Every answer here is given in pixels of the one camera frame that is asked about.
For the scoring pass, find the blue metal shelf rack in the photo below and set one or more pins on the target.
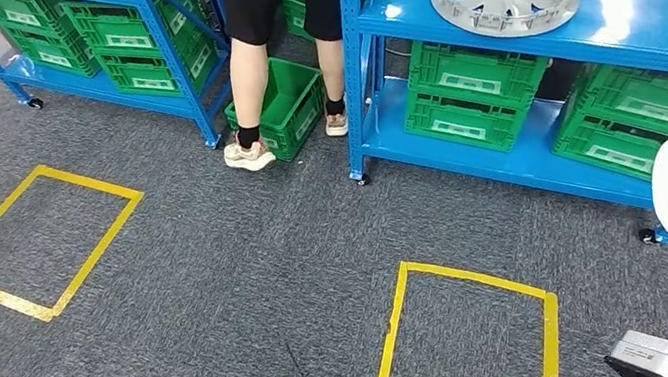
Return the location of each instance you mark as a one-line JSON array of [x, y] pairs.
[[84, 92], [648, 10]]

